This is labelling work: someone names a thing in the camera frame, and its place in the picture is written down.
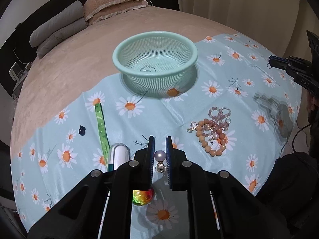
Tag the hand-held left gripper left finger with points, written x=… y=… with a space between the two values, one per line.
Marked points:
x=150 y=159

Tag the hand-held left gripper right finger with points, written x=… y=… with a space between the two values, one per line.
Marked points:
x=169 y=159

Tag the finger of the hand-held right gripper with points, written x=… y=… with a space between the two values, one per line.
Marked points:
x=286 y=69
x=286 y=60

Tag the pearl earring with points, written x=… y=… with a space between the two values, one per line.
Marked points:
x=159 y=160

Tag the green plastic mesh basket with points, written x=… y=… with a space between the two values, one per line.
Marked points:
x=155 y=62

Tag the silver jewelry piece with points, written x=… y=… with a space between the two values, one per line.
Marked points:
x=147 y=69

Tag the white tube case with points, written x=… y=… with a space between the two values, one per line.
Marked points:
x=119 y=155

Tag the rainbow glitter ball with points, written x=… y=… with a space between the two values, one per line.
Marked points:
x=142 y=196

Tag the clear crystal charm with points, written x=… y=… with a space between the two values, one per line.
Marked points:
x=193 y=125

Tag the green glitter ribbon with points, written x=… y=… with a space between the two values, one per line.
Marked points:
x=101 y=127

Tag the dark blue small ornament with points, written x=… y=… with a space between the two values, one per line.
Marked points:
x=82 y=130

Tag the daisy print blue cloth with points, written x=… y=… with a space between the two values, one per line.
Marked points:
x=74 y=154

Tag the cream curtain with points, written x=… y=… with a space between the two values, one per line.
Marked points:
x=236 y=2

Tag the person's dark trousers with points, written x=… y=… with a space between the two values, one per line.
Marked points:
x=291 y=179

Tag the beige bedspread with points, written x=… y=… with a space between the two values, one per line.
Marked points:
x=82 y=62

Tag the grey pillow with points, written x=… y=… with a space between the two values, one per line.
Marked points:
x=56 y=22
x=59 y=36

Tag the bedside device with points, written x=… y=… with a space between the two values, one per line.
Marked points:
x=18 y=71

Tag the pink pillows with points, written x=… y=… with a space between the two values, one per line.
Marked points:
x=112 y=3

